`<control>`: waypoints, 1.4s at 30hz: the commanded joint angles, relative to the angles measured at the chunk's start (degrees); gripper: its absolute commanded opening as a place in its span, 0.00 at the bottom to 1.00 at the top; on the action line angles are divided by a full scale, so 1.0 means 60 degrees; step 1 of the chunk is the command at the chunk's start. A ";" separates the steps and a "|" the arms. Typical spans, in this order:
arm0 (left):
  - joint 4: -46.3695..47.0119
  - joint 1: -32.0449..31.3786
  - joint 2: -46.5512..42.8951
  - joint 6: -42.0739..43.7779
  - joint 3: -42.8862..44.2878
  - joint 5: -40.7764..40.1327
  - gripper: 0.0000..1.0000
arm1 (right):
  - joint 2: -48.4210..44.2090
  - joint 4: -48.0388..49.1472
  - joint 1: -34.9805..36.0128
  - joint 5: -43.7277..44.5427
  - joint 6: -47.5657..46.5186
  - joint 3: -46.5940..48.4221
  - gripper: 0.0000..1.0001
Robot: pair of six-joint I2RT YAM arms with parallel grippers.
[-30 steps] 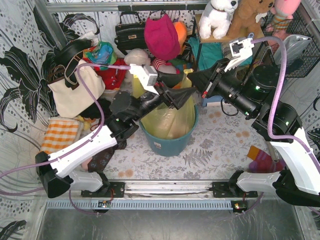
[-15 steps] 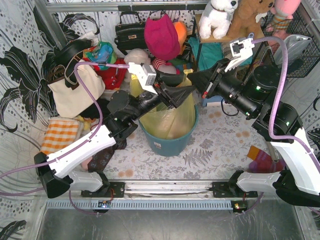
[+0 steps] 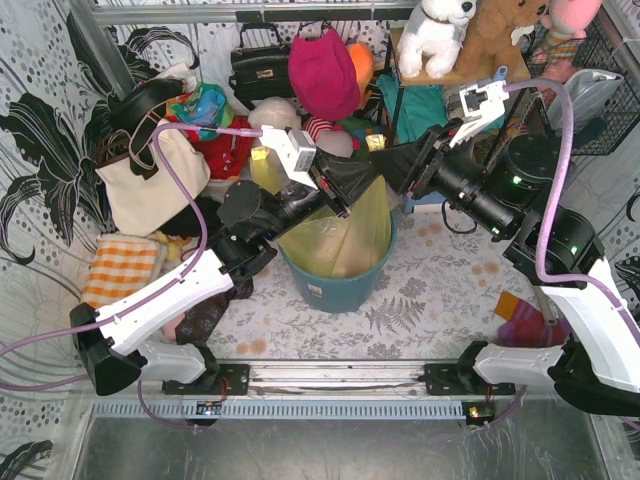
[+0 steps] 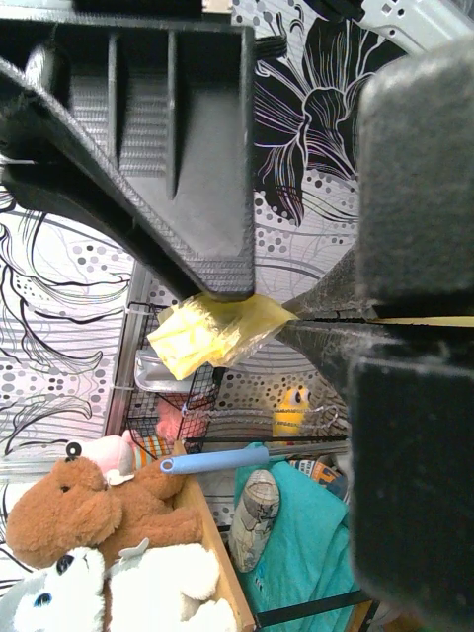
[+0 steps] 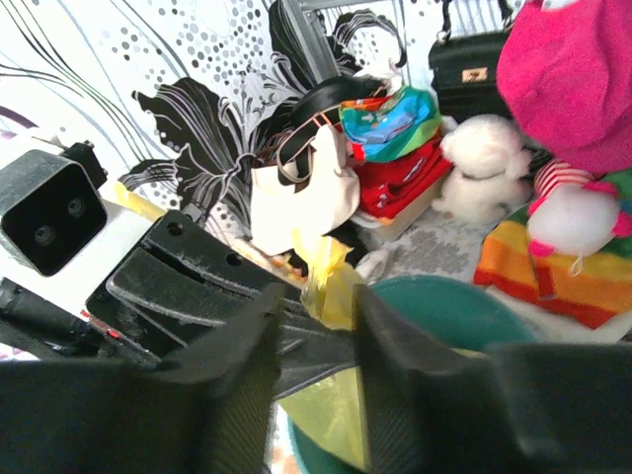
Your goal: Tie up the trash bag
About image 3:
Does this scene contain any yellow trash bag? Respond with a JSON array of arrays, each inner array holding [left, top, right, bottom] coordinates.
[[277, 177, 391, 279]]

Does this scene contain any teal trash bin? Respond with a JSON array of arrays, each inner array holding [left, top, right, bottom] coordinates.
[[280, 213, 397, 314]]

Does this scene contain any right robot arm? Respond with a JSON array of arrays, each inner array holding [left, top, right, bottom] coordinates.
[[369, 122, 639, 417]]

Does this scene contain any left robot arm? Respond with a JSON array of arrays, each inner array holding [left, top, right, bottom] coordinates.
[[70, 151, 378, 396]]

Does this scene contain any rainbow striped bag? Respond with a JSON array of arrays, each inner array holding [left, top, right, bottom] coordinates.
[[336, 116, 386, 158]]

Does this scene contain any magenta fabric bag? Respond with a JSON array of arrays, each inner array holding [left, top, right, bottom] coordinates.
[[288, 28, 360, 122]]

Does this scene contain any colourful printed bag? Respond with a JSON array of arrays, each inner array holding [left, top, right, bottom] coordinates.
[[165, 83, 234, 127]]

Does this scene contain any cream canvas tote bag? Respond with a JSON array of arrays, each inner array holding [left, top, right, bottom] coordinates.
[[96, 129, 210, 237]]

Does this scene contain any pink white plush doll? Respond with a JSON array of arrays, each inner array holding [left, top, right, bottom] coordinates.
[[303, 116, 361, 158]]

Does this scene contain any teal folded cloth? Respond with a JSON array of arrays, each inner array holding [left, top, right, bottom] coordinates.
[[375, 73, 507, 146]]

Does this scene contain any orange plush toy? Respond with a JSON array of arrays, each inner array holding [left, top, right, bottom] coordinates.
[[347, 43, 374, 105]]

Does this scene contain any red cloth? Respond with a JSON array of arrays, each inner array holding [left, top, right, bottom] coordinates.
[[192, 134, 254, 180]]

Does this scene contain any wooden metal shelf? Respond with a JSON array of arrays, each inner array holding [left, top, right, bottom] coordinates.
[[375, 27, 534, 185]]

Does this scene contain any black leather handbag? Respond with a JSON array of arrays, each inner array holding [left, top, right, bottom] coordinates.
[[228, 22, 295, 111]]

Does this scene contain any white plush dog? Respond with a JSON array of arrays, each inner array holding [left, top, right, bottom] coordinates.
[[398, 0, 477, 79]]

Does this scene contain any brown teddy bear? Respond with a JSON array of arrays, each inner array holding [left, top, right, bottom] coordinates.
[[454, 0, 549, 82]]

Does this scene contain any purple red sock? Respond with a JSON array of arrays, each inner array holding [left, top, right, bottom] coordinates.
[[494, 291, 572, 348]]

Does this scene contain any silver foil pouch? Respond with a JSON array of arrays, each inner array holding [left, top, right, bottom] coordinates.
[[564, 69, 624, 133]]

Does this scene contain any brown patterned necktie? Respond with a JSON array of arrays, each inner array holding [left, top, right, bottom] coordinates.
[[175, 279, 254, 345]]

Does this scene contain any pink plush toy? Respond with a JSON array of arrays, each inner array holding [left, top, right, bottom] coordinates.
[[532, 0, 602, 64]]

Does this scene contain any orange checkered towel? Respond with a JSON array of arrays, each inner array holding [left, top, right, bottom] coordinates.
[[81, 234, 167, 309]]

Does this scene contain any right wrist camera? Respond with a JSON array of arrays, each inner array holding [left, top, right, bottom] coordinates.
[[449, 79, 509, 148]]

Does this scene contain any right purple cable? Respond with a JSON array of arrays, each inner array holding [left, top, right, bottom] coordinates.
[[504, 77, 640, 431]]

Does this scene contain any purple cable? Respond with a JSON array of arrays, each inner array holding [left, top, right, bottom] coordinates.
[[504, 77, 640, 431], [0, 122, 264, 431]]

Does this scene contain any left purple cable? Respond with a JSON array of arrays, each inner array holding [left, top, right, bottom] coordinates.
[[0, 122, 264, 431]]

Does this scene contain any aluminium front rail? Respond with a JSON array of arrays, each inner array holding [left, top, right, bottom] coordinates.
[[73, 358, 613, 399]]

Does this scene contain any black wire basket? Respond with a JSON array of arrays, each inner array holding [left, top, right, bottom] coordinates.
[[522, 22, 639, 156]]

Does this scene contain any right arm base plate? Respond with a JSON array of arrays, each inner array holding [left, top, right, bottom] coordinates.
[[419, 362, 516, 397]]

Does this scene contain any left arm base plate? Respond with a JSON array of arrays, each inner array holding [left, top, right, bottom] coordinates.
[[161, 363, 250, 396]]

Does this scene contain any grey cable duct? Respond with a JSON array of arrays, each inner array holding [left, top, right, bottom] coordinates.
[[93, 399, 465, 420]]

